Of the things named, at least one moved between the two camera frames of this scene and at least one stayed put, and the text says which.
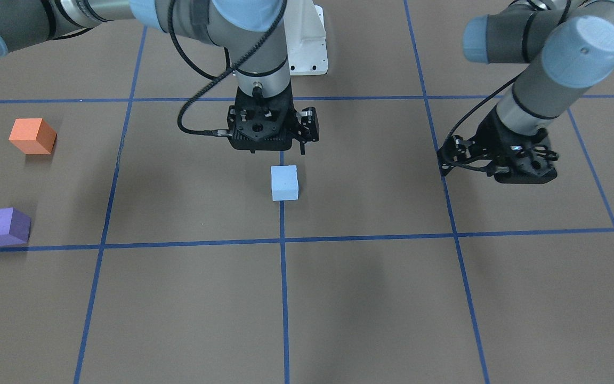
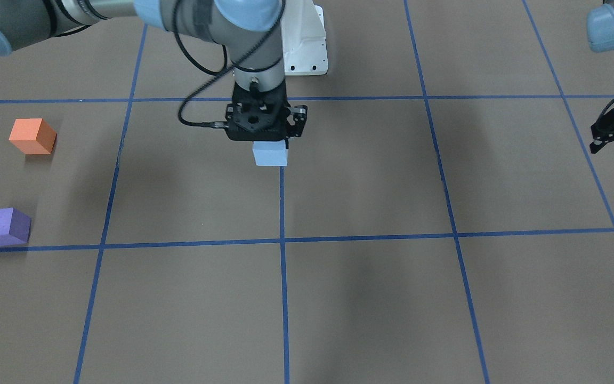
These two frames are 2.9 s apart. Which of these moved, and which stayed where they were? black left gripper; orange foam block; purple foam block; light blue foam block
Moved: black left gripper; light blue foam block
Stayed: purple foam block; orange foam block
